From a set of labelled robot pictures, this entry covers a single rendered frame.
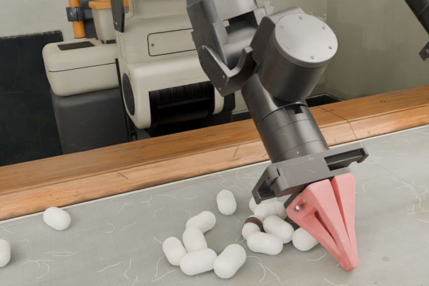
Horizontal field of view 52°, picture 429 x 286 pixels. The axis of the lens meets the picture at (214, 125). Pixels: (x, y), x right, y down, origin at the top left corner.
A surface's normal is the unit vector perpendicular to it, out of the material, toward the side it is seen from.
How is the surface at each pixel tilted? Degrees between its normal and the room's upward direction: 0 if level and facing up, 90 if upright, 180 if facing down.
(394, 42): 90
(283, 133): 53
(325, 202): 62
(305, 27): 41
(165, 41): 98
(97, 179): 45
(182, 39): 98
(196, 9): 98
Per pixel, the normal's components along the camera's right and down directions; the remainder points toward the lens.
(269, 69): -0.83, 0.39
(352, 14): -0.91, 0.20
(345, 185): 0.28, -0.18
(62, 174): -0.07, -0.94
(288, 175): 0.18, -0.52
